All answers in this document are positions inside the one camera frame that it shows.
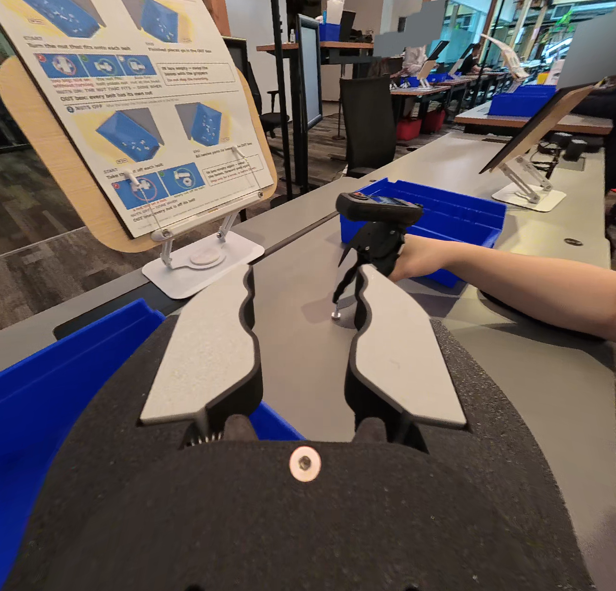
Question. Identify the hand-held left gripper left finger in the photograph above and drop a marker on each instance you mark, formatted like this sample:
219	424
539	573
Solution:
202	360

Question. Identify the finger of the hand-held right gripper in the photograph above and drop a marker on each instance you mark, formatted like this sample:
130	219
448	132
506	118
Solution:
347	283

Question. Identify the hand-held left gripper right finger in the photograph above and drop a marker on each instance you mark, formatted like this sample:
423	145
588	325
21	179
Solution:
404	360

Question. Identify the blue plastic bin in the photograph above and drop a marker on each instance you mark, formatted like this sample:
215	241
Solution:
457	220
48	408

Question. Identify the person's right forearm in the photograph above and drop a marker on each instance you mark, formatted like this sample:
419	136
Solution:
529	283

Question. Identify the person's right hand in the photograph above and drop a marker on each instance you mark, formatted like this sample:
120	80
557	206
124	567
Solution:
423	256

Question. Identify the black desk mat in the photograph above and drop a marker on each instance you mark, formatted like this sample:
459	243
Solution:
120	319

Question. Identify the white board stand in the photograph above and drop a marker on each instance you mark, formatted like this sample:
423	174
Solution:
529	196
231	254

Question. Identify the red storage bin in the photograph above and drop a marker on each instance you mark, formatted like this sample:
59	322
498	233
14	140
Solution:
434	121
409	129

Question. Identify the black office chair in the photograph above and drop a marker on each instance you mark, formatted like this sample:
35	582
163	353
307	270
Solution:
368	119
272	119

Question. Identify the padded chair armrest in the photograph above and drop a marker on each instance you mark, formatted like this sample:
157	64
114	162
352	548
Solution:
529	321

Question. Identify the blue storage bin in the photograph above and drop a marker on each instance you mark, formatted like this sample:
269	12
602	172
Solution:
329	32
519	102
440	78

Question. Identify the black framed floor sign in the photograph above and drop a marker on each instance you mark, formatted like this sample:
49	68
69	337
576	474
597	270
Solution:
309	71

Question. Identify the wooden display board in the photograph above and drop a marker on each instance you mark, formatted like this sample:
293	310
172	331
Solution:
48	167
539	128

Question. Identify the black pole stand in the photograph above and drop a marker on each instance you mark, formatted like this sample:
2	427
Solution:
280	71

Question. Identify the wooden top desk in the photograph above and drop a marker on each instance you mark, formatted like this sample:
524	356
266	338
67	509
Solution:
313	46

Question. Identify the white box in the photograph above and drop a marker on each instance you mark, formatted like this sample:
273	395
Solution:
335	11

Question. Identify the black monitor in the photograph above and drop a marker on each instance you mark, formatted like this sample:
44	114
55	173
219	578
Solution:
238	51

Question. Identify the printed instruction sheet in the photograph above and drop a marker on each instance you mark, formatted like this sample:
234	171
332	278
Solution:
144	95

